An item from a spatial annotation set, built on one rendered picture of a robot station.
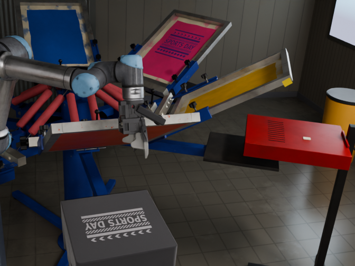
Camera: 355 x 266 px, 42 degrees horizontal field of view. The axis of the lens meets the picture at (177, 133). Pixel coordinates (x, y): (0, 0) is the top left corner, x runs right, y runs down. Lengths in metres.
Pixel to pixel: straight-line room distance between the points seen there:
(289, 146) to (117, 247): 1.21
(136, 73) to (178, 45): 2.18
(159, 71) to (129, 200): 1.45
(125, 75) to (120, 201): 0.94
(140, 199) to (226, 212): 1.77
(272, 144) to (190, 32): 1.43
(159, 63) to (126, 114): 2.08
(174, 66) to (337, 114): 2.06
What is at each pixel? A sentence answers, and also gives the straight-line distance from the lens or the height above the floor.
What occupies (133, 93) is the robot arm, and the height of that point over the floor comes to 1.71.
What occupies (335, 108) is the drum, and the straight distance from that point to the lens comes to 5.01.
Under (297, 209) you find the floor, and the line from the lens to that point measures 4.31.
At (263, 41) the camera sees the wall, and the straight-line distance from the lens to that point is 6.58.
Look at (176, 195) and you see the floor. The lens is 4.23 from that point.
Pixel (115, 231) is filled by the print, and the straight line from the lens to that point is 2.18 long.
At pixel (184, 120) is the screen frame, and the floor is 1.53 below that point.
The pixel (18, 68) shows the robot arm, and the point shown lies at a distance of 1.65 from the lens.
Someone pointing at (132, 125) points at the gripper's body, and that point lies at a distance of 1.61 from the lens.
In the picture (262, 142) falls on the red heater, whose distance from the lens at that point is 2.78.
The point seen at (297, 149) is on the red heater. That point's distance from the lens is 2.77.
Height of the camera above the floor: 2.27
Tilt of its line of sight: 25 degrees down
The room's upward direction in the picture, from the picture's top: 4 degrees clockwise
